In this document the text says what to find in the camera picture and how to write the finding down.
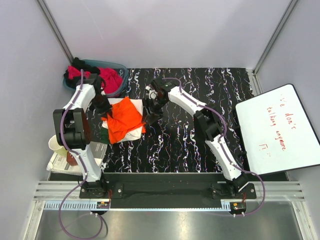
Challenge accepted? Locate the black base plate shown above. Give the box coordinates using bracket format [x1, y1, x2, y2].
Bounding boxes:
[79, 173, 257, 211]

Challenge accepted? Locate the clear blue plastic bin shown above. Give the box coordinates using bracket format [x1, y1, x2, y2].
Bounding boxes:
[63, 57, 129, 98]

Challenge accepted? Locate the orange t-shirt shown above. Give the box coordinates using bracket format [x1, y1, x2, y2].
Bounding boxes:
[106, 96, 147, 145]

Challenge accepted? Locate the stack of papers and books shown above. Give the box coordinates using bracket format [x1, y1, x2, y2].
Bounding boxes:
[46, 141, 108, 176]

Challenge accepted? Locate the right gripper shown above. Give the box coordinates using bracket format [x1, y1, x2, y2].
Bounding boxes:
[141, 96, 168, 125]

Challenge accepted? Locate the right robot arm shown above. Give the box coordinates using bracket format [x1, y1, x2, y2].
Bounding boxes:
[142, 77, 249, 199]

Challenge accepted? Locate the dark green t-shirt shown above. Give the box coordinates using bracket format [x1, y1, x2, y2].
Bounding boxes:
[100, 127, 111, 145]

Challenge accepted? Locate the whiteboard with red writing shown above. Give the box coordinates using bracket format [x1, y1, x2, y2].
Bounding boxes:
[235, 84, 320, 175]

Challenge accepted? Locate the yellow-green mug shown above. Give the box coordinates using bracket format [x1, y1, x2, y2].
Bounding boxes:
[48, 135, 68, 157]

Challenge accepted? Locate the black t-shirt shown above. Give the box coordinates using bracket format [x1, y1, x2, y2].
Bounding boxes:
[63, 57, 101, 89]

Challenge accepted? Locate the dark red cube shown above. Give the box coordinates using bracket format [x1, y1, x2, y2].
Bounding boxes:
[66, 152, 78, 167]

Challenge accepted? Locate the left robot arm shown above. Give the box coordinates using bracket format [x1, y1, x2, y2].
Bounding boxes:
[53, 71, 113, 199]

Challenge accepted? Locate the magenta t-shirt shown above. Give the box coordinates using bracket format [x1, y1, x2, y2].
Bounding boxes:
[67, 65, 124, 95]

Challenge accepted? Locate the white t-shirt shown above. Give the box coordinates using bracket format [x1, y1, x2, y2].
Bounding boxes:
[101, 97, 147, 143]

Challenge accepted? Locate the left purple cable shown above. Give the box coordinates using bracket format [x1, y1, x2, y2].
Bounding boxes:
[58, 69, 108, 238]

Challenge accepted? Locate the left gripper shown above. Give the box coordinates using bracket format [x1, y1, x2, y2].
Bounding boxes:
[91, 94, 113, 120]

